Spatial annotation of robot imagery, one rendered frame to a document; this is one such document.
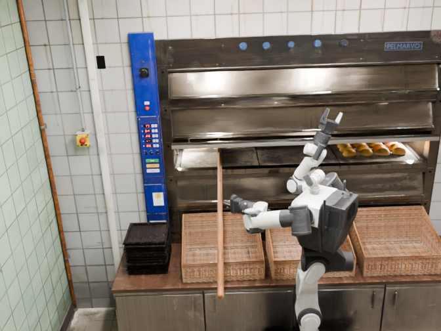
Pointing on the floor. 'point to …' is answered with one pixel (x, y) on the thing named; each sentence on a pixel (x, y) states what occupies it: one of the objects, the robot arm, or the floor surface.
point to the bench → (273, 302)
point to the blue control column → (146, 94)
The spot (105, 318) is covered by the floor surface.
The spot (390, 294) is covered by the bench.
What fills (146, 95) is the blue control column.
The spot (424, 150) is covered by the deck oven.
